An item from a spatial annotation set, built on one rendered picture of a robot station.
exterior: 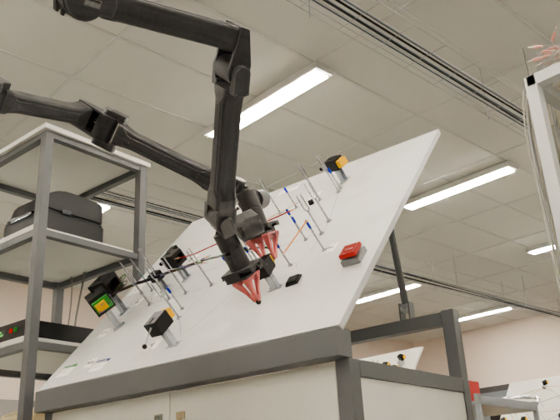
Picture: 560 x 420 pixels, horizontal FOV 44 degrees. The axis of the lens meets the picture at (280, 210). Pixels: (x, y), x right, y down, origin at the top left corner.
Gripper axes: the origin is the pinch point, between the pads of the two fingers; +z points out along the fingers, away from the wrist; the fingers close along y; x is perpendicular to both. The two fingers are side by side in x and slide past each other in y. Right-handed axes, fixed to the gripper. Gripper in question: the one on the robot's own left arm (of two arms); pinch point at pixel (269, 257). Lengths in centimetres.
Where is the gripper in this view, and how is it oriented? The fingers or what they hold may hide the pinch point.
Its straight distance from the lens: 196.0
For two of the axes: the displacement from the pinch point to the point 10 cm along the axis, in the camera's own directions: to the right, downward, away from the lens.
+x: -4.8, 1.0, -8.7
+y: -8.1, 3.4, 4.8
